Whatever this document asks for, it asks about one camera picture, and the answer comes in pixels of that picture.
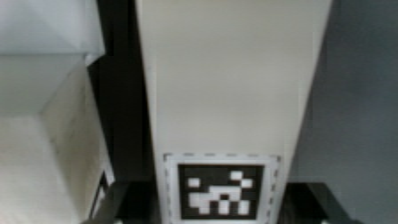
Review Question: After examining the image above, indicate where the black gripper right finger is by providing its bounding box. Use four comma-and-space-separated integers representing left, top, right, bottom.
283, 182, 365, 224

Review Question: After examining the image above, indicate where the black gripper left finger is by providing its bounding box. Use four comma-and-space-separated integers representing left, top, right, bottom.
82, 181, 159, 224

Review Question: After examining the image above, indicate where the white desk leg front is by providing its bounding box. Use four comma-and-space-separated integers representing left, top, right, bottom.
135, 0, 333, 224

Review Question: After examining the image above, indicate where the white desk top tray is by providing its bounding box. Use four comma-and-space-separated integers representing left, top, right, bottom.
0, 0, 114, 224

